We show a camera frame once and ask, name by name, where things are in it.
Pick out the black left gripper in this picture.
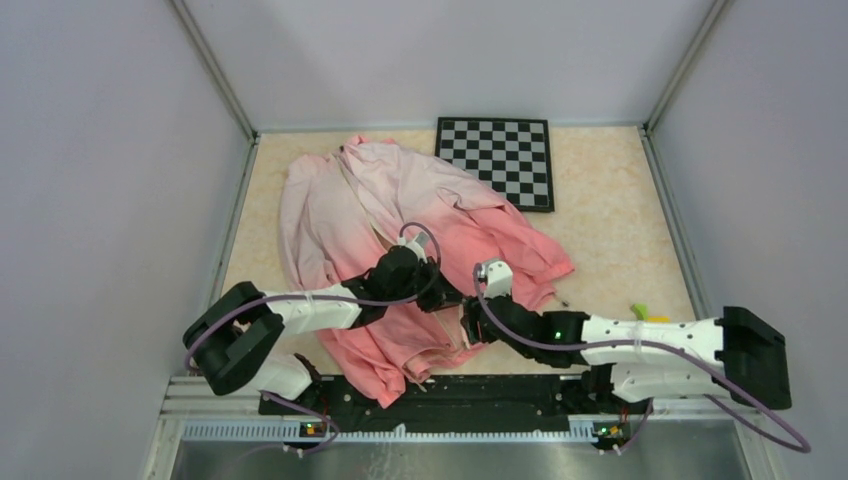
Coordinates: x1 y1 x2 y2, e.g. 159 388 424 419
386 256 465 313

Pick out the pink zip-up jacket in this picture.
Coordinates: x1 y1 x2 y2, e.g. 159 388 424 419
279 136 574 407

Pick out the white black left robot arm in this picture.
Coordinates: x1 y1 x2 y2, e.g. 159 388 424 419
182 246 463 414

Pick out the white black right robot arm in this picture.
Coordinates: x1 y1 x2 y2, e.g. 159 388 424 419
460 295 792 412

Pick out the black white checkerboard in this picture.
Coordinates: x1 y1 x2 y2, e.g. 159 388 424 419
435 117 556 213

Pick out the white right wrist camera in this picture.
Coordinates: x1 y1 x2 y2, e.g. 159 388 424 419
476 259 513 299

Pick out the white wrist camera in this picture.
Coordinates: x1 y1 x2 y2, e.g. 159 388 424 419
397 232 430 261
476 259 513 299

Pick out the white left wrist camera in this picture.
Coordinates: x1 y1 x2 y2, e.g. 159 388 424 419
397 232 430 261

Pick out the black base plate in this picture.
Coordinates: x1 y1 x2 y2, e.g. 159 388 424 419
297 374 648 433

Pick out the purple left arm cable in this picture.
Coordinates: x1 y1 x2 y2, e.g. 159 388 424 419
183 221 443 458

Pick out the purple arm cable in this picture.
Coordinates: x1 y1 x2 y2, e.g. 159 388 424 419
472 262 812 455
183 221 443 458

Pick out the aluminium frame rail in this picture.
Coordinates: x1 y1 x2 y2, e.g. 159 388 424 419
142 376 788 479

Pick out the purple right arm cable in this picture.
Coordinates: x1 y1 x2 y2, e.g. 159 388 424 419
472 262 812 455

